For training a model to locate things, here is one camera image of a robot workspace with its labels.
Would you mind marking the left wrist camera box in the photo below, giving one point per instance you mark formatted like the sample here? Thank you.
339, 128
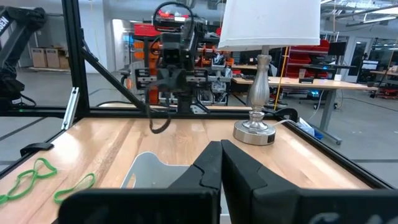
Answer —
172, 54

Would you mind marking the red toolbox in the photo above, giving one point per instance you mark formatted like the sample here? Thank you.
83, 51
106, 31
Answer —
146, 30

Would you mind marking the black table clamp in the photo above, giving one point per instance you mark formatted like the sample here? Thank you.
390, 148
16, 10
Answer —
287, 112
35, 147

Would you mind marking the black aluminium table frame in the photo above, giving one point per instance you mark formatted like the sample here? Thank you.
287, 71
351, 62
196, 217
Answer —
74, 62

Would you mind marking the silver frame bracket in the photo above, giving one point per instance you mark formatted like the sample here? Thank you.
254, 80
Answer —
71, 105

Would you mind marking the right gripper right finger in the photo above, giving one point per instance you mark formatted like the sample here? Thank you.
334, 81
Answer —
264, 202

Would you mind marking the green rubber band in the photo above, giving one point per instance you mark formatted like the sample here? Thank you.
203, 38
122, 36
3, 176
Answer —
35, 173
55, 197

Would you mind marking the white and blue bundle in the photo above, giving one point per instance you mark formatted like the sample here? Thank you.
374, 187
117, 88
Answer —
306, 127

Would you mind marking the black background robot arm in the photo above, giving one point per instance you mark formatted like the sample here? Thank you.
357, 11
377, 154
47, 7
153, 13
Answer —
18, 25

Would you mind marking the cardboard box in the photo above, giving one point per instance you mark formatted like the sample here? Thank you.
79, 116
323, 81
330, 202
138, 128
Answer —
53, 58
38, 57
64, 60

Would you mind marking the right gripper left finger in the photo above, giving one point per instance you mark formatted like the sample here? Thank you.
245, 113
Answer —
192, 199

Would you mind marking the black rubber band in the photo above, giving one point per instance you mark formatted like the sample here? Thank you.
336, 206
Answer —
149, 115

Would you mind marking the silver table lamp white shade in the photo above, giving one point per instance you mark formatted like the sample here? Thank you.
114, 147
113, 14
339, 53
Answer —
259, 90

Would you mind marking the wooden background desk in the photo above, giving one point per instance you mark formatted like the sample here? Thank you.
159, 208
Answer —
311, 83

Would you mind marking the red storage shelf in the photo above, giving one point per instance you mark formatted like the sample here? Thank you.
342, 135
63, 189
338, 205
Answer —
298, 59

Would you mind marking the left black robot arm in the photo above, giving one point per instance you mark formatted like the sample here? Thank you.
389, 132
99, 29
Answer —
192, 40

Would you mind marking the black computer monitor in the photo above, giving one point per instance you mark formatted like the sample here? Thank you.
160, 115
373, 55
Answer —
370, 64
337, 48

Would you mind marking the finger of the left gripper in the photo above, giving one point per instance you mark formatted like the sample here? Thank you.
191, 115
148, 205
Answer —
179, 80
164, 80

